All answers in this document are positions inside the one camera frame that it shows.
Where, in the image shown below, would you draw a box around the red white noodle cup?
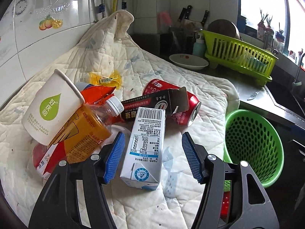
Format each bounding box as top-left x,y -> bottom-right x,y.
33,142 -> 68,180

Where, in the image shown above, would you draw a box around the orange plastic bottle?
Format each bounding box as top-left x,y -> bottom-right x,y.
49,96 -> 124,163

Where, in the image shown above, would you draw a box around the red cola can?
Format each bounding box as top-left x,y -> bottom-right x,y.
142,79 -> 201,127

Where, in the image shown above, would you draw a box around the white milk carton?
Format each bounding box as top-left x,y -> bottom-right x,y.
120,107 -> 166,191

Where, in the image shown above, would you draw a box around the white paper cup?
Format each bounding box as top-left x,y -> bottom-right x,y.
22,69 -> 85,145

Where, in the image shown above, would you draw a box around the black cardboard box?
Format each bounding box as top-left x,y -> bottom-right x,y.
120,87 -> 189,122

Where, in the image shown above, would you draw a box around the red snack wrapper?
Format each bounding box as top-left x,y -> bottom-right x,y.
81,85 -> 116,106

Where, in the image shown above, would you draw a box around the yellow candy wrapper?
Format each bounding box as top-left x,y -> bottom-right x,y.
89,70 -> 123,89

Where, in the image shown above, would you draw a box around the blue silver can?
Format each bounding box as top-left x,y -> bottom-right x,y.
75,82 -> 93,92

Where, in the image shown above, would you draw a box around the green round basket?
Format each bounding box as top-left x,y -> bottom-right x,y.
223,109 -> 284,188

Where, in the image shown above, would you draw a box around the lime green dish rack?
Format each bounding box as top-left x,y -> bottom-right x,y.
203,31 -> 278,86

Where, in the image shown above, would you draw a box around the white ceramic plate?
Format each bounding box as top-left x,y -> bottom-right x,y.
169,54 -> 209,71

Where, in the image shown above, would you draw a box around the teal bottle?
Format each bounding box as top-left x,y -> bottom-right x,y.
192,35 -> 206,58

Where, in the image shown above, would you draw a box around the white quilted cloth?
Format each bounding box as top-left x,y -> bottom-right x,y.
1,10 -> 239,228

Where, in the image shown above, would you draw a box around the window sill plant jars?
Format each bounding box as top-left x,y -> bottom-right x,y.
256,10 -> 285,54

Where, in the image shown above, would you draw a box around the metal pot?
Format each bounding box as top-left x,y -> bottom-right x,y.
207,19 -> 241,40

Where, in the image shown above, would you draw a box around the black knife handles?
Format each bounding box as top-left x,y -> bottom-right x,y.
177,5 -> 209,28

